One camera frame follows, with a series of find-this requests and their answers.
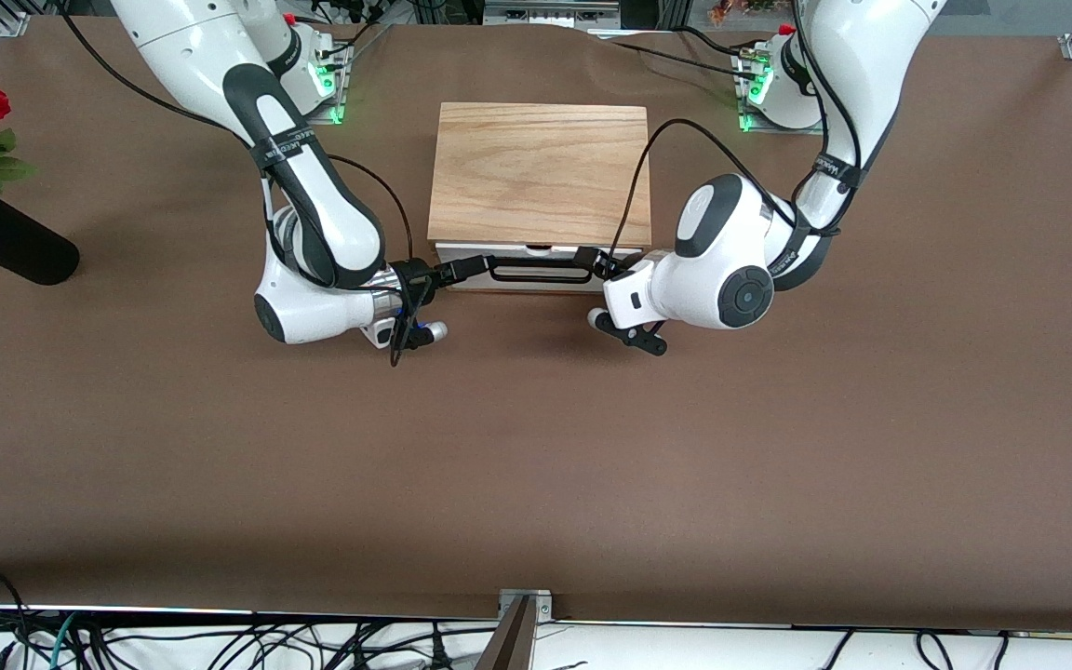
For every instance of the light wooden drawer cabinet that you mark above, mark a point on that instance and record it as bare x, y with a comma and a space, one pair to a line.
536, 167

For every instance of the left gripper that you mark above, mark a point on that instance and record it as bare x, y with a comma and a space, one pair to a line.
607, 265

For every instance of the dark slanted pole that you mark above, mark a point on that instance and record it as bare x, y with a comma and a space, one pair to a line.
508, 642

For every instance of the brown table cover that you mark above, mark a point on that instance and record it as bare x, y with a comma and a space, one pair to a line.
536, 465

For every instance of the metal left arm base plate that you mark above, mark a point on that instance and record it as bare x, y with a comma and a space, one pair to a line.
759, 126

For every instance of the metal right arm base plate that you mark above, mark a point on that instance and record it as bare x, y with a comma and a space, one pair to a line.
336, 107

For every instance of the wooden drawer with white front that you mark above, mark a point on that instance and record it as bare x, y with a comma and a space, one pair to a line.
536, 251

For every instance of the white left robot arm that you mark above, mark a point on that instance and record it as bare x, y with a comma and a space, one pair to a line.
722, 251

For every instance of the grey metal edge bracket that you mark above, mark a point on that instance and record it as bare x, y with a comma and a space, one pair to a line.
541, 605

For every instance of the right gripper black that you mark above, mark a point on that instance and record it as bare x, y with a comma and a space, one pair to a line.
423, 274

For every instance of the grey power strip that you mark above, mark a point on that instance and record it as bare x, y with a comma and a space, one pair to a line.
550, 11

